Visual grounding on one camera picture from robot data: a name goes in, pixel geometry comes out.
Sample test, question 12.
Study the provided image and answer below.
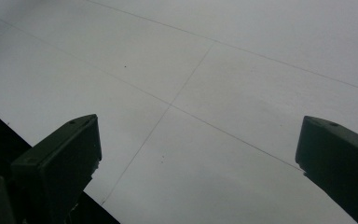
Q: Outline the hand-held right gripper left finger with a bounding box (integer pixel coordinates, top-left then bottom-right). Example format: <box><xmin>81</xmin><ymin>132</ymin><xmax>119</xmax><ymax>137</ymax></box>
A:
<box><xmin>10</xmin><ymin>113</ymin><xmax>103</xmax><ymax>224</ymax></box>

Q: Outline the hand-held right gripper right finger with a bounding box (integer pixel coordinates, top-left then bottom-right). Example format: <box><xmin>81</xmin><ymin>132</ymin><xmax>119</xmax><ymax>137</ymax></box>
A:
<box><xmin>295</xmin><ymin>115</ymin><xmax>358</xmax><ymax>224</ymax></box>

